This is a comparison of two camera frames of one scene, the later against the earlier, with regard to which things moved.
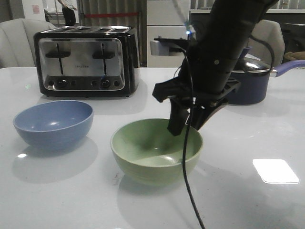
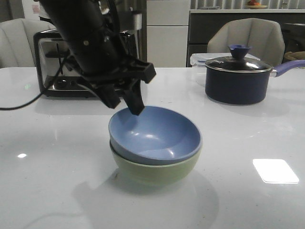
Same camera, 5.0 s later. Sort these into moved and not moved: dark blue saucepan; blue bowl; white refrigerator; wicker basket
Moved: blue bowl
Not moved: white refrigerator; wicker basket; dark blue saucepan
